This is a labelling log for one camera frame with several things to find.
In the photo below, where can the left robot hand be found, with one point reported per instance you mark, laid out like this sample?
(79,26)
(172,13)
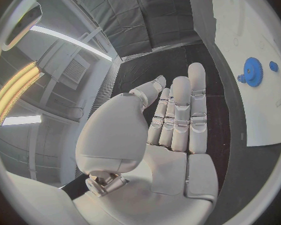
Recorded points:
(168,172)

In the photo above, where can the white task board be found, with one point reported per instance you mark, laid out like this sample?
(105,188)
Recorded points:
(260,106)

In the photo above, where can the small blue gear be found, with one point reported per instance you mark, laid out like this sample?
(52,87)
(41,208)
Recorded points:
(241,78)

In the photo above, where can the blue peg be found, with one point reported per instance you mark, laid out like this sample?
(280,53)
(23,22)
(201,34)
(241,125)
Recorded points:
(273,66)

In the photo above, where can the glowing light bar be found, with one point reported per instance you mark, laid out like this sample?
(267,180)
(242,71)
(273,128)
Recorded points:
(16,86)

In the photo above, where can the grey camera bar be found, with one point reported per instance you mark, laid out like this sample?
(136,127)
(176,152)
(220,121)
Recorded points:
(23,26)

